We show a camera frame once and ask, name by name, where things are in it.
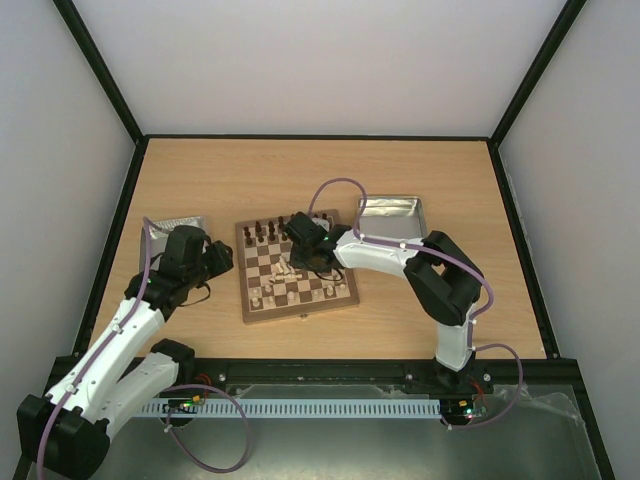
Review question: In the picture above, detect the light blue cable duct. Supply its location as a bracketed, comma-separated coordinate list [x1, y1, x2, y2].
[134, 398, 441, 420]

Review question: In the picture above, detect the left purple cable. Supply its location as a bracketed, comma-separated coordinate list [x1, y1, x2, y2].
[35, 216, 250, 474]

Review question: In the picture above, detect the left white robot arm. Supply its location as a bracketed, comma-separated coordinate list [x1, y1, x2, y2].
[17, 225, 233, 479]

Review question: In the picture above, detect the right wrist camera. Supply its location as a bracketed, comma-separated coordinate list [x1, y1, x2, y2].
[312, 217, 331, 231]

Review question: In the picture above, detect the black enclosure frame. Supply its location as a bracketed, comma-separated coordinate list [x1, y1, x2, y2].
[9, 0, 621, 480]

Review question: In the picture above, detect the silver metal tin lid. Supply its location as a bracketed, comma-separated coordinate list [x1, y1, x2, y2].
[149, 216, 206, 255]

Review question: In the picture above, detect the black mounting rail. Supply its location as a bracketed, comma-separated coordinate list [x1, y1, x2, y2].
[195, 358, 582, 397]

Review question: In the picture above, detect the dark chess pieces row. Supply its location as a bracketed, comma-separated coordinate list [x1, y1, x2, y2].
[238, 216, 289, 247]

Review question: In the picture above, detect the yellow metal tin box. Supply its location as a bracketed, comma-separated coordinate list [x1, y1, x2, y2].
[356, 195, 428, 239]

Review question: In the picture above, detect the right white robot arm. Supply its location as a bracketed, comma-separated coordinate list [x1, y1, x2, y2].
[284, 212, 488, 392]

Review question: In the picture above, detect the wooden chess board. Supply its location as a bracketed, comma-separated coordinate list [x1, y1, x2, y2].
[235, 220, 360, 325]

